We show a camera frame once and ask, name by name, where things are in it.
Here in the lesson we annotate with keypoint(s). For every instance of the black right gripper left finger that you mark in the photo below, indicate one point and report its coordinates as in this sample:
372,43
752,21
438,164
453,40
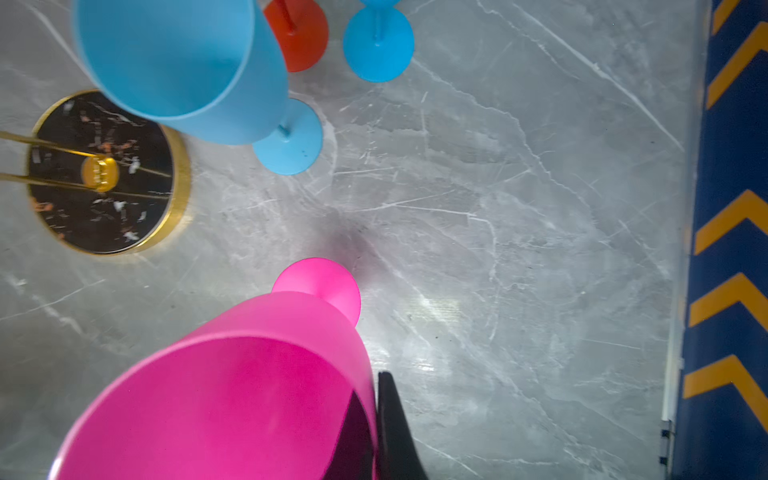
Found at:
353,454

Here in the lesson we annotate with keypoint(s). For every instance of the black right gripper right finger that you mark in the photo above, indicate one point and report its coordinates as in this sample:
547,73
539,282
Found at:
397,457

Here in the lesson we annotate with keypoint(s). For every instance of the gold wire wine glass rack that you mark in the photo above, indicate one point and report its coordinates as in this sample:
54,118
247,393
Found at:
104,181

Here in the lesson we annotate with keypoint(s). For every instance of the red wine glass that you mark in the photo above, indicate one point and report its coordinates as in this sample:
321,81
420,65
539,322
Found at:
301,29

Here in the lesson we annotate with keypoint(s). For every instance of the teal blue wine glass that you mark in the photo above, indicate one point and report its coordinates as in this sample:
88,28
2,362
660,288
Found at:
210,69

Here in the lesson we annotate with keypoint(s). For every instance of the light blue wine glass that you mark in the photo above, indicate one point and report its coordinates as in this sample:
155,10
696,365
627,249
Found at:
378,43

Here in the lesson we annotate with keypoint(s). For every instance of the magenta wine glass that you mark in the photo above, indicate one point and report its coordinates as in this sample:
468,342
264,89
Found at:
259,392

